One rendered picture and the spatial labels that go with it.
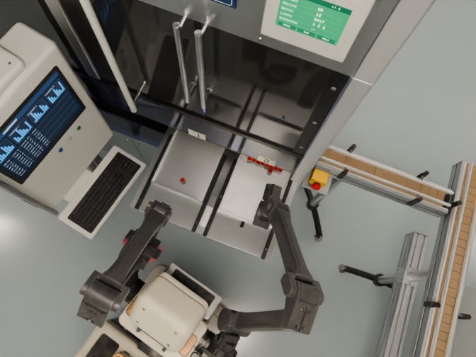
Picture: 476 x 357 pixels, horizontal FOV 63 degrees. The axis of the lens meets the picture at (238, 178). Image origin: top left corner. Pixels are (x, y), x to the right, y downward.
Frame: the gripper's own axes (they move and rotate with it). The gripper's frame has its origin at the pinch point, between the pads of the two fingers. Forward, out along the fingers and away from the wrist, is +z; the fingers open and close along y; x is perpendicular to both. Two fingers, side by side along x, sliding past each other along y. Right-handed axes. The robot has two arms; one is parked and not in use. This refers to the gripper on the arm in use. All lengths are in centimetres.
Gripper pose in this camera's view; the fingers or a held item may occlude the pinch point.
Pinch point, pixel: (261, 219)
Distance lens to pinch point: 161.4
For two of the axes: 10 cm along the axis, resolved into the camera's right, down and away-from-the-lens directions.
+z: -0.5, 2.8, 9.6
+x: -9.3, -3.5, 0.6
